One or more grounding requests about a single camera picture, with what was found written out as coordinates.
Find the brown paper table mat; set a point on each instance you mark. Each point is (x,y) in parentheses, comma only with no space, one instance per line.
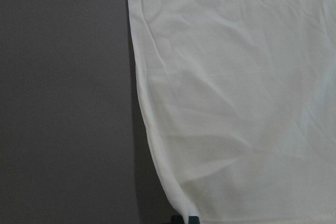
(73,142)

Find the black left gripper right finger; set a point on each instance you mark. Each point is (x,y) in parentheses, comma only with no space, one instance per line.
(193,220)

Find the cream long sleeve t-shirt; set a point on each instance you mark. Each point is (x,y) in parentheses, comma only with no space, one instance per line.
(238,102)

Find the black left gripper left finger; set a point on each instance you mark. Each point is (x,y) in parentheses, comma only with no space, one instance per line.
(176,219)

